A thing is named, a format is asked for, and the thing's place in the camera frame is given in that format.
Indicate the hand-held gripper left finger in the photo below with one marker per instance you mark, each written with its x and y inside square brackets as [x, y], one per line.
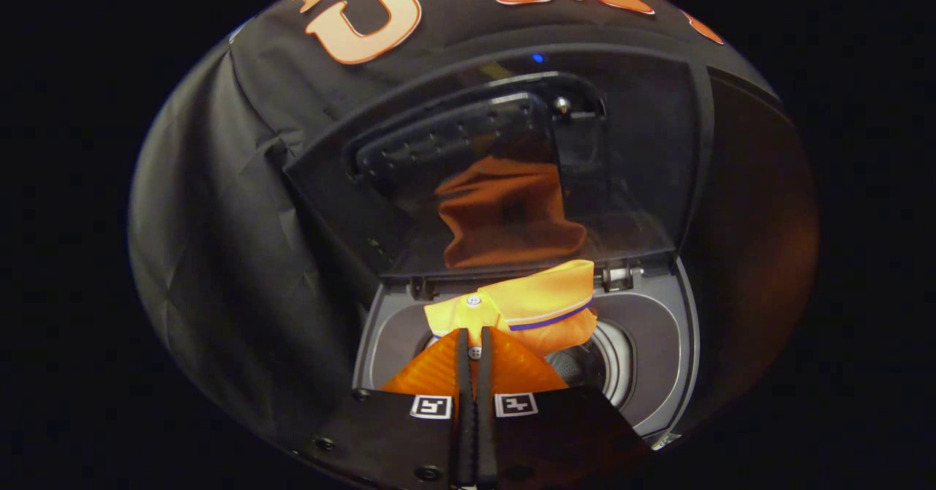
[465, 417]

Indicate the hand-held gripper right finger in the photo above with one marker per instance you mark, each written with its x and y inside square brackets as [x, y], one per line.
[485, 417]

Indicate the yellow polo shirt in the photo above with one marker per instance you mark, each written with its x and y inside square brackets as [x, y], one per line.
[541, 292]

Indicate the grey washing machine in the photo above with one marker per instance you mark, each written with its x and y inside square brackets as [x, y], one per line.
[658, 344]

